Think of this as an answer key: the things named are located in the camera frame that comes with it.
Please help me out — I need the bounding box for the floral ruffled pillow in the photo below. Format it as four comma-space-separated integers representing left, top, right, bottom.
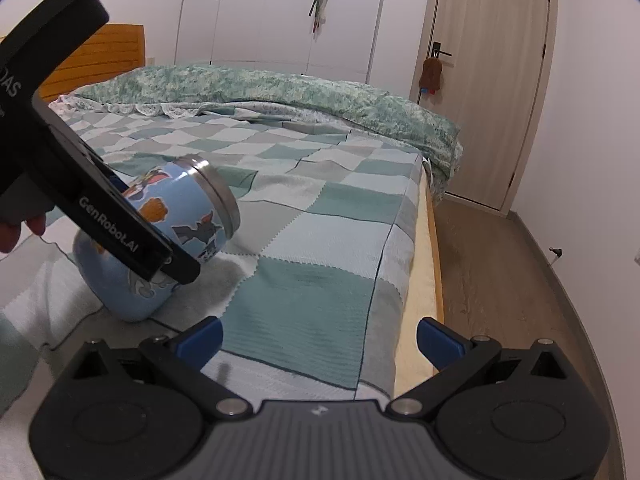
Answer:
48, 94, 78, 120

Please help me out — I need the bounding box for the checkered green grey blanket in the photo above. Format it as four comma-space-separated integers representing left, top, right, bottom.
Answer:
0, 105, 426, 418

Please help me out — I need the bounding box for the green floral duvet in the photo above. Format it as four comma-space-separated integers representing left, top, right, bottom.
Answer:
72, 64, 463, 197

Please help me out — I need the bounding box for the wooden bed frame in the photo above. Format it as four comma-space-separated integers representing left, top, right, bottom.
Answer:
394, 170, 445, 396

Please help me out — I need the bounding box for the orange wooden headboard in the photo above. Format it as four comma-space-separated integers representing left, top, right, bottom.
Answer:
39, 24, 145, 102

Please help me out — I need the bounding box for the beige wooden door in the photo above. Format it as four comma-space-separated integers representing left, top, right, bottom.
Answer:
410, 0, 558, 214

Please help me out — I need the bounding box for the person's hand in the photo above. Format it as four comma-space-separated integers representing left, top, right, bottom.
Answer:
0, 214, 46, 254

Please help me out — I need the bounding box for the white wardrobe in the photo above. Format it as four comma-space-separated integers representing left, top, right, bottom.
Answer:
174, 0, 382, 82

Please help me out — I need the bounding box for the hanging ornament on wardrobe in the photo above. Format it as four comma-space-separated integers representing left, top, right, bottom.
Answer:
308, 0, 326, 35

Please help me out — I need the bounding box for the light blue cartoon cup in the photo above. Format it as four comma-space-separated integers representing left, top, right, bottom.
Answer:
73, 155, 241, 322

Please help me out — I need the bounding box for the brown plush on door handle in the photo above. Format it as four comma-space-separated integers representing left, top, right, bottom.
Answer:
419, 56, 442, 94

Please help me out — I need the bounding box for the black door stopper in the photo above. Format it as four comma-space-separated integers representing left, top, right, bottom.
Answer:
549, 247, 563, 258

